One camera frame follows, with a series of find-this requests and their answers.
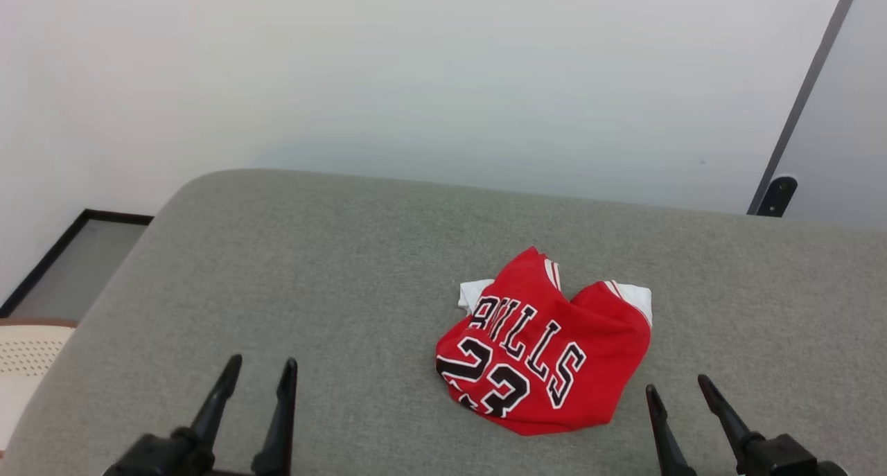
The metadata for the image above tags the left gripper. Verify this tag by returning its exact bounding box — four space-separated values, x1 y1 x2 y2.
103 354 299 476

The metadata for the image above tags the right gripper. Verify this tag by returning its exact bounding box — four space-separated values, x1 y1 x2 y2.
646 373 850 476

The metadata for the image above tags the red Bulls basketball jersey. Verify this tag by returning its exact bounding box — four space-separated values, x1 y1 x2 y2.
435 246 653 437

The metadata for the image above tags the grey fabric sofa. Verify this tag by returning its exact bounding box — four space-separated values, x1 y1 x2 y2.
0 169 887 476

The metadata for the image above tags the cream perforated laundry basket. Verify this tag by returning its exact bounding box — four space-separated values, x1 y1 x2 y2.
0 318 78 456

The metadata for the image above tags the black door stopper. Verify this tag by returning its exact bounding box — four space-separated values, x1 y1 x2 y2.
755 176 798 218

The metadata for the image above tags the dark grey door frame strip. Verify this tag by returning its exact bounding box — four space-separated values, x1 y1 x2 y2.
747 0 866 215

